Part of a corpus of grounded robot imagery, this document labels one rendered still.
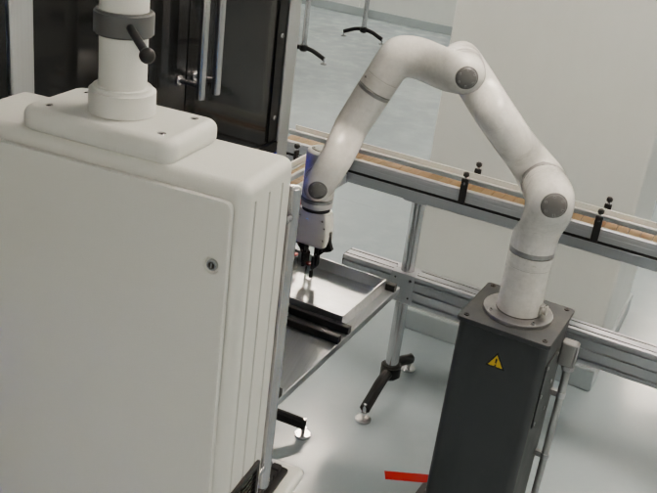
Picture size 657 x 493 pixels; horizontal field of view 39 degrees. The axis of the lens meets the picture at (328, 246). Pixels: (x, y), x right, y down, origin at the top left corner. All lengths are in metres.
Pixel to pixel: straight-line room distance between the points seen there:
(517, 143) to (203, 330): 1.19
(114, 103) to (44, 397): 0.52
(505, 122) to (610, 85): 1.32
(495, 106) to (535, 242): 0.37
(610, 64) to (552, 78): 0.22
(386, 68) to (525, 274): 0.65
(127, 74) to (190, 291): 0.32
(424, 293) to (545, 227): 1.08
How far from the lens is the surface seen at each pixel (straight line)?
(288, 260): 1.50
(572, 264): 3.80
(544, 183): 2.32
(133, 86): 1.36
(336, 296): 2.42
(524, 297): 2.48
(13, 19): 1.65
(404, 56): 2.24
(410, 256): 3.36
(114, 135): 1.33
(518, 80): 3.66
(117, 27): 1.33
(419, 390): 3.73
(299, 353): 2.16
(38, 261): 1.48
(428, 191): 3.20
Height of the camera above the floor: 2.01
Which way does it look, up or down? 25 degrees down
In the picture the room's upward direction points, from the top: 7 degrees clockwise
